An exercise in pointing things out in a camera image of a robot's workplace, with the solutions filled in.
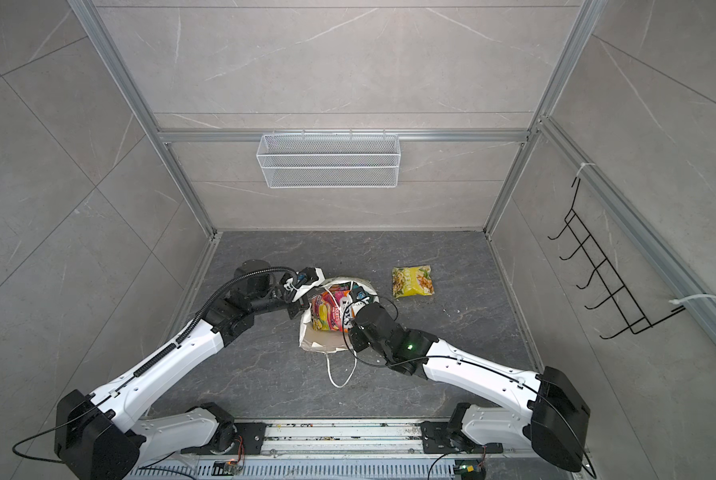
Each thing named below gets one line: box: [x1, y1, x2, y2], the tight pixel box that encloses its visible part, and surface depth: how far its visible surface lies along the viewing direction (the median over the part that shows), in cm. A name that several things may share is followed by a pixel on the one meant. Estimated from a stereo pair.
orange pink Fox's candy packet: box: [311, 283, 351, 332], surface depth 85 cm
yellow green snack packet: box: [392, 265, 435, 299], surface depth 103 cm
